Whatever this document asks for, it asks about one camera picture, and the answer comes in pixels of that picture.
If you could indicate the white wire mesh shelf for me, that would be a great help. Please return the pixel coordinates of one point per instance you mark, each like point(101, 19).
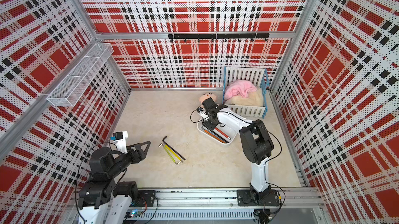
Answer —
point(69, 91)

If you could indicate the thin black hex key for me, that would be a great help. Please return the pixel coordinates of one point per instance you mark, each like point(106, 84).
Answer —
point(164, 141)

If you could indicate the black wall hook rail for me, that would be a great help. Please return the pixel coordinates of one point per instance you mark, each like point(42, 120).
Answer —
point(216, 36)

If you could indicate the white plastic storage box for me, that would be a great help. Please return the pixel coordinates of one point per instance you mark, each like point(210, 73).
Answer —
point(229, 131)

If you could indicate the green hex key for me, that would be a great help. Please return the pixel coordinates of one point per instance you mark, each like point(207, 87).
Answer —
point(169, 154)

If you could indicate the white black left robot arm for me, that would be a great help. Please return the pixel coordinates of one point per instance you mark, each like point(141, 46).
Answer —
point(102, 200)

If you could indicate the red hex key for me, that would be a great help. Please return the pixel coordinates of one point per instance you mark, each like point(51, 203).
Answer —
point(222, 133)

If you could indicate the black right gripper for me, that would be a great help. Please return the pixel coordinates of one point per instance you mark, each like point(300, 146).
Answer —
point(210, 127)

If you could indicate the pink fleece blanket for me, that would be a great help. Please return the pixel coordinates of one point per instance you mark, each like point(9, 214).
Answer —
point(239, 87)

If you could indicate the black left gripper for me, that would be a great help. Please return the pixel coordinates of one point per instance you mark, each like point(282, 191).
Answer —
point(141, 155)

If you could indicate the cream fluffy blanket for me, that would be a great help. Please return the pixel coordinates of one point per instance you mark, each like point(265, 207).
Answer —
point(254, 99)

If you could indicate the orange hex key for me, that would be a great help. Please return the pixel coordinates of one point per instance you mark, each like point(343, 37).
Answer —
point(215, 137)

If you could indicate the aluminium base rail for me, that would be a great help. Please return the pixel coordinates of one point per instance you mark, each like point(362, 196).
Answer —
point(286, 205)

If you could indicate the plush doll pink head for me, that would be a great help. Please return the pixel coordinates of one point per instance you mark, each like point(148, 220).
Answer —
point(205, 96)

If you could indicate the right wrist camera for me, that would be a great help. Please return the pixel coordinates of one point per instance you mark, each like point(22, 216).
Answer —
point(201, 112)

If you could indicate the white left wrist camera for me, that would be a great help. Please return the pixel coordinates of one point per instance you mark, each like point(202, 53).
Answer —
point(119, 139)

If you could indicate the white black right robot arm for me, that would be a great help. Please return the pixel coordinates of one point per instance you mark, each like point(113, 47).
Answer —
point(257, 147)

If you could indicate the blue white toy crib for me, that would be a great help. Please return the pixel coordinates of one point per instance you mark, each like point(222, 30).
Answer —
point(258, 77)

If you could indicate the yellow hex key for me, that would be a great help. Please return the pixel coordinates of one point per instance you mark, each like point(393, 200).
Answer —
point(176, 156)

